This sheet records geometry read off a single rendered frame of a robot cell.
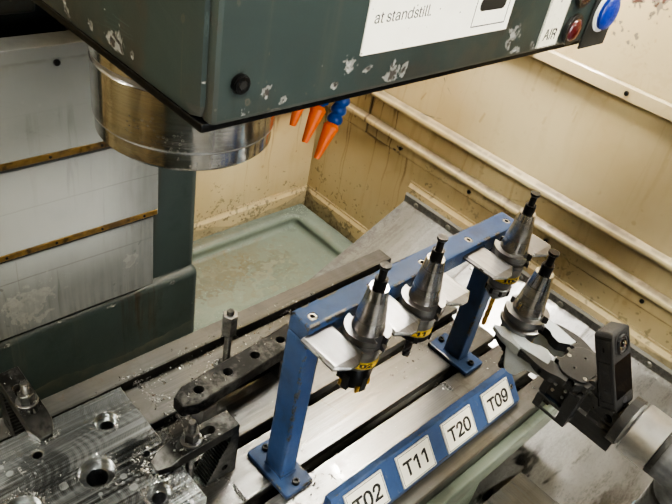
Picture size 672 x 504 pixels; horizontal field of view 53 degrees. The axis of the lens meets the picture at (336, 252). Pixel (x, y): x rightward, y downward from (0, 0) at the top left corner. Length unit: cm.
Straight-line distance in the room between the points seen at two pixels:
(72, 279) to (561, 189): 103
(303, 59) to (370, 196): 158
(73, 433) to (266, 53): 76
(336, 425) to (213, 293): 78
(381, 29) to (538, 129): 116
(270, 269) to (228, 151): 139
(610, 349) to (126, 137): 63
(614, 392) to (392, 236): 97
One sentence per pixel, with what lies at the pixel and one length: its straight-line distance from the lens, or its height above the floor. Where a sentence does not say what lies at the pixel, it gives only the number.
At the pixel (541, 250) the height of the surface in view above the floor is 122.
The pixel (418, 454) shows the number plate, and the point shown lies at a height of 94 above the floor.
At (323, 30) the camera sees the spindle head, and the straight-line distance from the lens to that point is 40.
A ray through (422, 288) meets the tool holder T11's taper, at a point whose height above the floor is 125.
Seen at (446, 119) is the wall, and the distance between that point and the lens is 172.
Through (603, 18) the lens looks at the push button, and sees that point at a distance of 67.
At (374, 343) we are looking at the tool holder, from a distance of 85.
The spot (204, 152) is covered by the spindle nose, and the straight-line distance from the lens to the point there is 57.
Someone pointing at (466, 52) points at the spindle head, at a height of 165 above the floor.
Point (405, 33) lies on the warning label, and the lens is 45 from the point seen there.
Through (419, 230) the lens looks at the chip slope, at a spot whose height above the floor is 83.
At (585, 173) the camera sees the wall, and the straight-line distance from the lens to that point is 154.
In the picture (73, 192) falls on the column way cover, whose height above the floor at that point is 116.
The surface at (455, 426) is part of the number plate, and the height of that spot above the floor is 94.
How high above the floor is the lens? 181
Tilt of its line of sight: 36 degrees down
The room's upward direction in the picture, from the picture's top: 12 degrees clockwise
